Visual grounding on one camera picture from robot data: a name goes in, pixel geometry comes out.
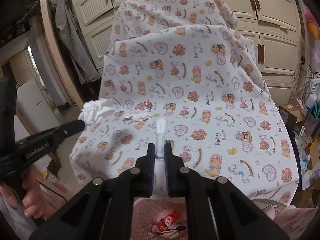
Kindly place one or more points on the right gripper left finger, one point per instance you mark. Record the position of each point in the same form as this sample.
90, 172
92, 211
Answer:
103, 209

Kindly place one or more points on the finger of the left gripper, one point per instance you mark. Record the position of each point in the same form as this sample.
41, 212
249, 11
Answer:
69, 129

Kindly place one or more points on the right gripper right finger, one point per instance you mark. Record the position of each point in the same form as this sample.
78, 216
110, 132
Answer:
216, 208

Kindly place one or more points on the white tissue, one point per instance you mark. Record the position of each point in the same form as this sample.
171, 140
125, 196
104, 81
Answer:
139, 116
94, 112

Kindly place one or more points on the red snack wrapper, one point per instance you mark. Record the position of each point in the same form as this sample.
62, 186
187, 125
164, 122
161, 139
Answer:
165, 222

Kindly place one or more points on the white plastic tube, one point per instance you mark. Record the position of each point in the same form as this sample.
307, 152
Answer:
160, 132

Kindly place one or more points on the black plastic spoon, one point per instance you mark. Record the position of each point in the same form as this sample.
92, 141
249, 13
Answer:
178, 229

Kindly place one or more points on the beige thread spool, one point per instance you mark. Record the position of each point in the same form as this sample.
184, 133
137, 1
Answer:
174, 235

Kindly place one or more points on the pink plastic trash basket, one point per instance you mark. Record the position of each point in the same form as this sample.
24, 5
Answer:
148, 211

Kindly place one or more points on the person's left hand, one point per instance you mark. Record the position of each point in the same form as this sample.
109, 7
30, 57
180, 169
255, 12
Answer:
34, 201

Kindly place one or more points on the white refrigerator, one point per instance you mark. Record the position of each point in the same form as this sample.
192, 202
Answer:
34, 107

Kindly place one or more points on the hanging grey clothes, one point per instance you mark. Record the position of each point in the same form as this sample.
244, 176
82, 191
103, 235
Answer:
68, 32

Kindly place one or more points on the pink pyjama leg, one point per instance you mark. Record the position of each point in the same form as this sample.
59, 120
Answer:
291, 219

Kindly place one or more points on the cardboard box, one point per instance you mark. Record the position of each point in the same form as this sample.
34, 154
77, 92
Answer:
292, 117

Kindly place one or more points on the bear print cloth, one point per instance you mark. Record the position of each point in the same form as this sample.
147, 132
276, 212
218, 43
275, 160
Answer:
184, 60

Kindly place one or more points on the cream wardrobe cabinet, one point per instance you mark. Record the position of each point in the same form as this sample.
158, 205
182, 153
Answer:
273, 26

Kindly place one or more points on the pink plush toy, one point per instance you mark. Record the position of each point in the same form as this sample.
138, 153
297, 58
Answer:
311, 24

